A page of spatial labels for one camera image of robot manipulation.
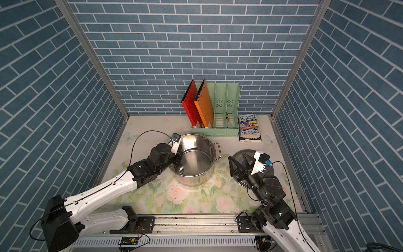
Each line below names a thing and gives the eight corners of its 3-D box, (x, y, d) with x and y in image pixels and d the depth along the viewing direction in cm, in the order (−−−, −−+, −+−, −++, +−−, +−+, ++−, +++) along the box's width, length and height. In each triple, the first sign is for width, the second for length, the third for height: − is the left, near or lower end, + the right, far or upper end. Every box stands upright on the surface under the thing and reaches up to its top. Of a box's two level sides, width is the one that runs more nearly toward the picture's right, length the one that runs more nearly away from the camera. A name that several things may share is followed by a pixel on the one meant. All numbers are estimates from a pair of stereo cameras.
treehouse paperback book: (241, 137, 108) (242, 134, 105) (237, 117, 120) (238, 114, 118) (260, 137, 108) (261, 134, 105) (254, 117, 120) (255, 114, 118)
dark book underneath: (237, 141, 109) (238, 137, 106) (238, 135, 112) (239, 131, 109) (260, 145, 107) (261, 141, 104) (260, 138, 110) (261, 135, 107)
